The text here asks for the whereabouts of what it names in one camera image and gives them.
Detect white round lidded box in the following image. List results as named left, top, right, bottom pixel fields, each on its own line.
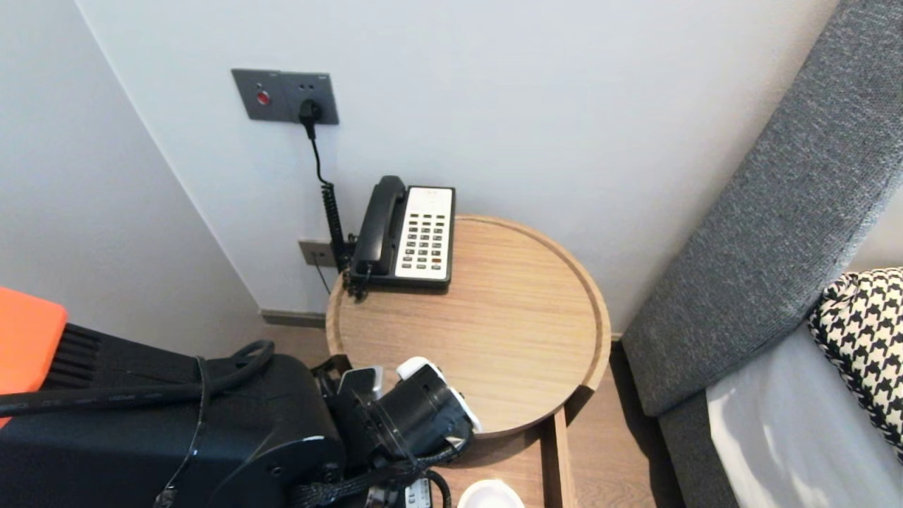
left=457, top=480, right=526, bottom=508

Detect curved front wooden drawer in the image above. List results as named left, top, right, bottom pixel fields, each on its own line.
left=423, top=409, right=576, bottom=508

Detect white left wrist end plate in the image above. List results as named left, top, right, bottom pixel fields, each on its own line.
left=396, top=356, right=483, bottom=433

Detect round wooden side table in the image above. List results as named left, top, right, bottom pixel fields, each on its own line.
left=326, top=215, right=612, bottom=440

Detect grey skirting board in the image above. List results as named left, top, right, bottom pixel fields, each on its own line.
left=261, top=309, right=329, bottom=329

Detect black and white desk telephone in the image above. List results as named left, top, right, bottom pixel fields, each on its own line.
left=351, top=186, right=456, bottom=289

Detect black telephone handset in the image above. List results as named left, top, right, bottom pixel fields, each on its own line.
left=353, top=176, right=408, bottom=276

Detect black power plug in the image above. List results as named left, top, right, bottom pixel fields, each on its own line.
left=298, top=99, right=324, bottom=138

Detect grey upholstered headboard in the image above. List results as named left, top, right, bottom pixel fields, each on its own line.
left=621, top=0, right=903, bottom=417

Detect black white houndstooth pillow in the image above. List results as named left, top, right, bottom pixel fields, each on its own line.
left=806, top=268, right=903, bottom=463

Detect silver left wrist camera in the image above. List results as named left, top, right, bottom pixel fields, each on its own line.
left=339, top=365, right=385, bottom=401

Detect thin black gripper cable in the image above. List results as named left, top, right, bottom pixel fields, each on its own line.
left=423, top=469, right=454, bottom=508

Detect black braided sleeve cable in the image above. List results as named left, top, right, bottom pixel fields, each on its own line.
left=289, top=452, right=456, bottom=508

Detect black coiled handset cord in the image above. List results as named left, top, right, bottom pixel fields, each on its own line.
left=344, top=261, right=375, bottom=301

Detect beige wall phone socket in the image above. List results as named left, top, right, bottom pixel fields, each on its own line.
left=299, top=238, right=339, bottom=267

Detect black coiled power cable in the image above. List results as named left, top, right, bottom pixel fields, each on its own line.
left=309, top=123, right=350, bottom=272

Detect grey fabric bed frame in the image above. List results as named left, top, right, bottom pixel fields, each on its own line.
left=656, top=392, right=738, bottom=508

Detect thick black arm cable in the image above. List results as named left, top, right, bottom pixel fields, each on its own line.
left=0, top=341, right=274, bottom=418

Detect grey wall power socket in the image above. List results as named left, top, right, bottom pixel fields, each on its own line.
left=281, top=71, right=339, bottom=126

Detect grey switch plate red button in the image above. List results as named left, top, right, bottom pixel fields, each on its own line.
left=233, top=68, right=285, bottom=121

